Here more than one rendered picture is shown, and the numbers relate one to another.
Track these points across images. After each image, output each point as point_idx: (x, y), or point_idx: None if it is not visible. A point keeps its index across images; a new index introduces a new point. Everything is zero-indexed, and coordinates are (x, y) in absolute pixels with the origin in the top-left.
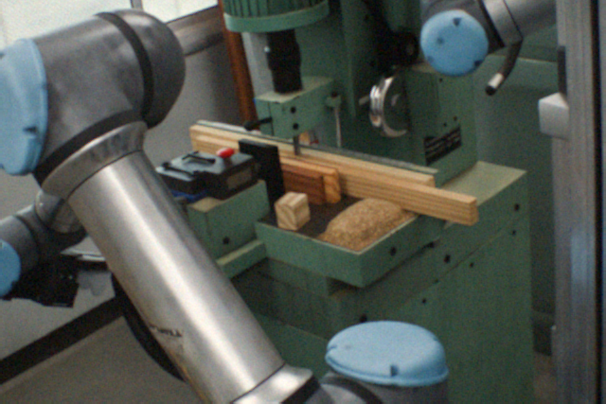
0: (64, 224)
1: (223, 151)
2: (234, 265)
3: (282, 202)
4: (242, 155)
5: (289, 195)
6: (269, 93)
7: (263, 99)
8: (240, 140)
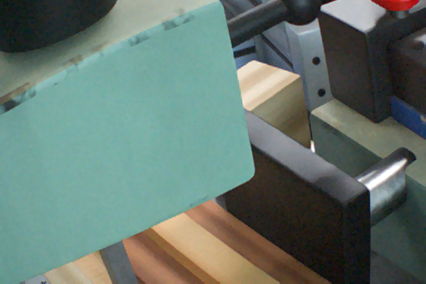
0: None
1: None
2: None
3: (277, 75)
4: (349, 15)
5: (249, 98)
6: (136, 18)
7: None
8: (359, 185)
